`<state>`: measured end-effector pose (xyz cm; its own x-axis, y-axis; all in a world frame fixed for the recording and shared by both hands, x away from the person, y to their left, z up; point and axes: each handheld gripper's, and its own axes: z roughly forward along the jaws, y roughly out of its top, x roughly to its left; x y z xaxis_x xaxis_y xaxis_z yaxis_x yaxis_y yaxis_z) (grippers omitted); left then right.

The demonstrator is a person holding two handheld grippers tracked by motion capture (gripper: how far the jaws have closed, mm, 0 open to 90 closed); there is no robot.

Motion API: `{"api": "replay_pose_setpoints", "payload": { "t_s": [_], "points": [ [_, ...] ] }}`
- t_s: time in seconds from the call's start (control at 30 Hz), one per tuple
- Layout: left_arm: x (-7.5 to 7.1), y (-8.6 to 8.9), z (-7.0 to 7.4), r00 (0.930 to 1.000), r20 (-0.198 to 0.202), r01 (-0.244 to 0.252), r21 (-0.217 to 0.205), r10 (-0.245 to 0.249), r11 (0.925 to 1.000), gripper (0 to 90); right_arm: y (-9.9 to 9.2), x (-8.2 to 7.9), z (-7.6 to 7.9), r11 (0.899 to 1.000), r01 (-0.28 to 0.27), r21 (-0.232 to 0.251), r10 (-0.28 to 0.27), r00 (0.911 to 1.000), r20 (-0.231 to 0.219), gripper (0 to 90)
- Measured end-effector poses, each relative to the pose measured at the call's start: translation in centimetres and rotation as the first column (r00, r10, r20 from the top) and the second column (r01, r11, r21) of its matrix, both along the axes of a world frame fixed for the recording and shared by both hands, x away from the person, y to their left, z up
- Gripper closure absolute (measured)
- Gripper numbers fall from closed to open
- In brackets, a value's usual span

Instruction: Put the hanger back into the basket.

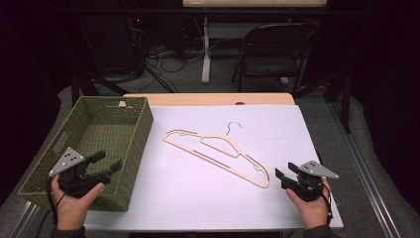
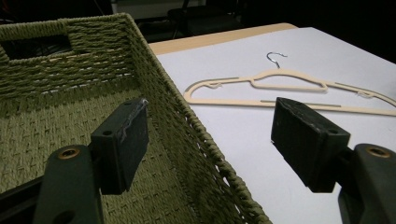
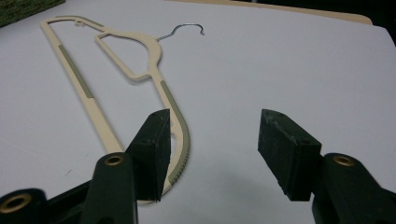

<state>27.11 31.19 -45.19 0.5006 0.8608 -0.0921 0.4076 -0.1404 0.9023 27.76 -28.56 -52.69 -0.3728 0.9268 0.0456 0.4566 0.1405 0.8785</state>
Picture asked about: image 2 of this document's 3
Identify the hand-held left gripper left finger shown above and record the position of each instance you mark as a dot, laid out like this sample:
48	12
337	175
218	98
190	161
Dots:
118	146

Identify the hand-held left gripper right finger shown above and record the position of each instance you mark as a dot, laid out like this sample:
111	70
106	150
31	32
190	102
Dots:
308	140

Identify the beige clothes hanger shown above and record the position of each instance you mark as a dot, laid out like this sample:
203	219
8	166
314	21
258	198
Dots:
280	88

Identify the green woven basket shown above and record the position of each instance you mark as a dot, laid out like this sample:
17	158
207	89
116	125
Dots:
77	99

